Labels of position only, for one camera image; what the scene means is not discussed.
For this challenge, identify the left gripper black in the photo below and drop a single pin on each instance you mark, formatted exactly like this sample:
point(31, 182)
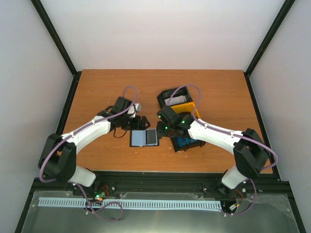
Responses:
point(137, 125)

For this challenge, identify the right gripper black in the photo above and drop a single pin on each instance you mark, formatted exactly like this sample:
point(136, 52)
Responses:
point(160, 132)

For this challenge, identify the black leather card holder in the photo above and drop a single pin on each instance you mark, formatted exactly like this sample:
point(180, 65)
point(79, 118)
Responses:
point(138, 139)

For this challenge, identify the black cards stack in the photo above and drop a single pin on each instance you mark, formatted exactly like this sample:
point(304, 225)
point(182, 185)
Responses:
point(185, 113)

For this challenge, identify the yellow bin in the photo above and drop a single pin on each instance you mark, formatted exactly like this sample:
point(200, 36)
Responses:
point(183, 107)

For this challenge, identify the black bin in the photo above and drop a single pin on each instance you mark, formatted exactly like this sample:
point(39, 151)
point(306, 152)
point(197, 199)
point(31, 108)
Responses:
point(167, 97)
point(198, 143)

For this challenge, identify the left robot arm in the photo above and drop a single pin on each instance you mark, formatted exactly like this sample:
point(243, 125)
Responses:
point(58, 161)

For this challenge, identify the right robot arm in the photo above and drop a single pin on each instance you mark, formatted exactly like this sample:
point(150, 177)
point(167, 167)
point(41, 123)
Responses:
point(250, 153)

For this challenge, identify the blue cards stack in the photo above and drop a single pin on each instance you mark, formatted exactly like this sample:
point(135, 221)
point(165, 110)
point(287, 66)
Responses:
point(184, 141)

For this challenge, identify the white cards stack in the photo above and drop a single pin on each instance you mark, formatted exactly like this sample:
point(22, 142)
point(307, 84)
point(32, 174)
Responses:
point(176, 100)

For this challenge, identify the green led circuit board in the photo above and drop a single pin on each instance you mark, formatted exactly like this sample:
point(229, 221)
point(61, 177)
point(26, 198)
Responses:
point(101, 195)

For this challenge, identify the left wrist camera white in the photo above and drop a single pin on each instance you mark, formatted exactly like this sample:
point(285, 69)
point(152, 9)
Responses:
point(134, 109)

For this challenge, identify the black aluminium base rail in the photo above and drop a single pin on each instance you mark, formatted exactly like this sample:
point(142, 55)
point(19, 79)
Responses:
point(205, 184)

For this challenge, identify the light blue cable duct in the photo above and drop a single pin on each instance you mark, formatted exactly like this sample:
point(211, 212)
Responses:
point(202, 205)

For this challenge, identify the left black frame post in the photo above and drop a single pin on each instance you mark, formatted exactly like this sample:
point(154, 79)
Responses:
point(41, 11)

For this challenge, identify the black frame post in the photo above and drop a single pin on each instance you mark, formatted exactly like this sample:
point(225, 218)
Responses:
point(281, 15)
point(41, 11)

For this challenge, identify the right black frame post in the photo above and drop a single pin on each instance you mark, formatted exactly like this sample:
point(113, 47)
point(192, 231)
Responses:
point(281, 15)

